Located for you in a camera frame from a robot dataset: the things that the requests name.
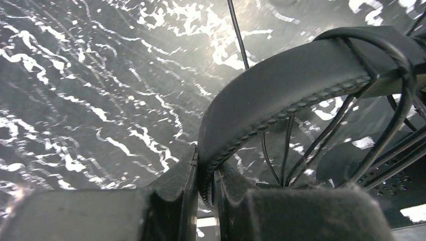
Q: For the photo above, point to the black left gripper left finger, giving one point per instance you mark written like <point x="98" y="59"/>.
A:
<point x="166" y="209"/>

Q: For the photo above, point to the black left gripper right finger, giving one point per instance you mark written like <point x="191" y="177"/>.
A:
<point x="246" y="212"/>

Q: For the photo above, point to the black headphones with cable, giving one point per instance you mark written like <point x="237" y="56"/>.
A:
<point x="352" y="62"/>

